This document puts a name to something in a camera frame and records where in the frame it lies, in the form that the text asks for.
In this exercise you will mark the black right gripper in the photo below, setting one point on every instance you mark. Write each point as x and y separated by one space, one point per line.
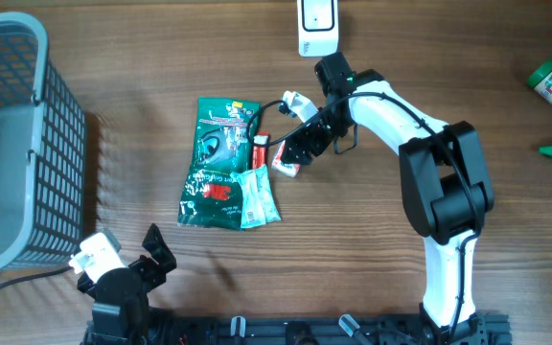
317 146

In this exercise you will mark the white barcode scanner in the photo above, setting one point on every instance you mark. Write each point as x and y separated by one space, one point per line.
318 27

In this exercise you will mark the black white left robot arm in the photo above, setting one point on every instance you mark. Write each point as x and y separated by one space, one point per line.
121 312

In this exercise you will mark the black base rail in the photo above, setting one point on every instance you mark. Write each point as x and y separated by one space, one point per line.
387 329

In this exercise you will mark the small red white packet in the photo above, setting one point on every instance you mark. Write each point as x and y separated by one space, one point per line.
288 169

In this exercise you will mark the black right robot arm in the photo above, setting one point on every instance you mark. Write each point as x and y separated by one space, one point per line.
446 190

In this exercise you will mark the red stick packet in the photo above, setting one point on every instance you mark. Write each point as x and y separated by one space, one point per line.
259 152

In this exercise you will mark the pale teal packet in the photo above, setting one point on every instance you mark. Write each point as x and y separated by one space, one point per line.
258 204

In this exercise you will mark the green 3M product pouch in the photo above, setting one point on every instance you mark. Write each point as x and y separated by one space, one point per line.
210 197

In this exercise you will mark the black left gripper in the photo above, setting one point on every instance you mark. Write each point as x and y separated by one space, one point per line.
154 274

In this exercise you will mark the grey plastic mesh basket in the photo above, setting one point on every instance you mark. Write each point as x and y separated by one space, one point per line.
43 137

